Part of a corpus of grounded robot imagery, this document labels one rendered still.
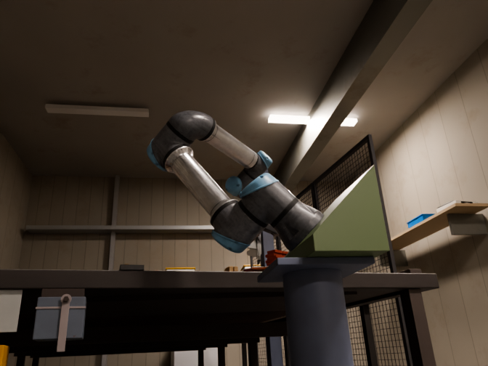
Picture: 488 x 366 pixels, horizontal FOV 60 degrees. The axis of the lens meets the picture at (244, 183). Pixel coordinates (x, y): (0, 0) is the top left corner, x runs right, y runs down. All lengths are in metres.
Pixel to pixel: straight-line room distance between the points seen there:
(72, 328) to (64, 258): 5.87
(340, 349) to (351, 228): 0.31
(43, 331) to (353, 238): 0.92
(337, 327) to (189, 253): 6.01
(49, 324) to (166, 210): 5.98
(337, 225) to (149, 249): 6.13
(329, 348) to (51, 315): 0.80
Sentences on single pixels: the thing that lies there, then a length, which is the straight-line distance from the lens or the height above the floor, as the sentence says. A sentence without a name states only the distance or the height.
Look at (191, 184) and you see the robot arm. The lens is 1.41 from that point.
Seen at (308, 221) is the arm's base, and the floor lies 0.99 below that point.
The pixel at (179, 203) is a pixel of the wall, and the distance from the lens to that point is 7.35.
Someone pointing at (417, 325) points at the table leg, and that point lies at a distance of 1.85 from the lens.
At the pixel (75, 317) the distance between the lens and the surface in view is 1.42.
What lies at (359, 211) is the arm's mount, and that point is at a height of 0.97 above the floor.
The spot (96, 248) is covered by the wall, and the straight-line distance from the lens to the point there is 7.21.
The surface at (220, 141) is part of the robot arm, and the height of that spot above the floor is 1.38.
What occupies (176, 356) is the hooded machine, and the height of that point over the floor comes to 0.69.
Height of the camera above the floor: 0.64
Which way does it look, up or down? 22 degrees up
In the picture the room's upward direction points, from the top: 3 degrees counter-clockwise
